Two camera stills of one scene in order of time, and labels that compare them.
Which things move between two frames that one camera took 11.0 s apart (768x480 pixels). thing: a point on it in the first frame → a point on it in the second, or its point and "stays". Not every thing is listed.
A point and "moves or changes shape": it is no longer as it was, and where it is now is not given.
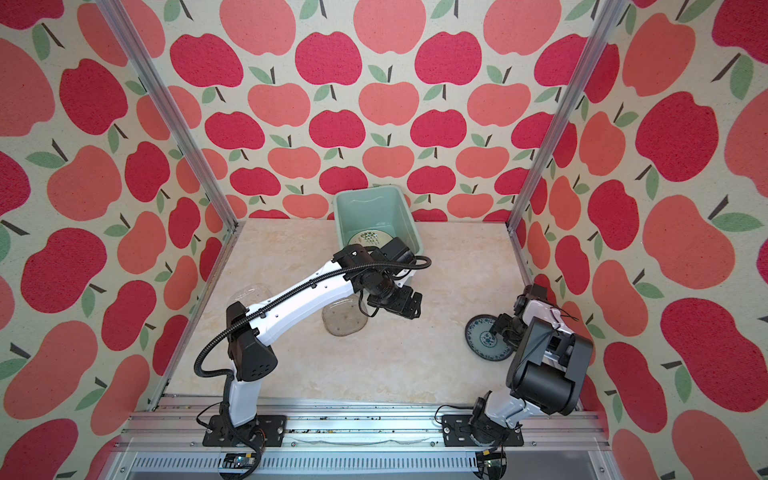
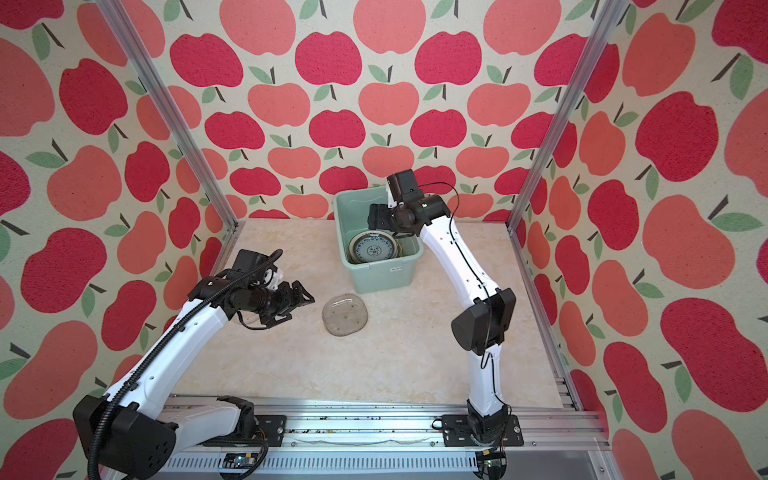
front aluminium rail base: [359, 439] stays
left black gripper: [402, 307] → [289, 301]
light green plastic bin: [377, 208] stays
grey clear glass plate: [344, 317] stays
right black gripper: [502, 330] → [376, 216]
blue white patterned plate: [484, 343] moves or changes shape
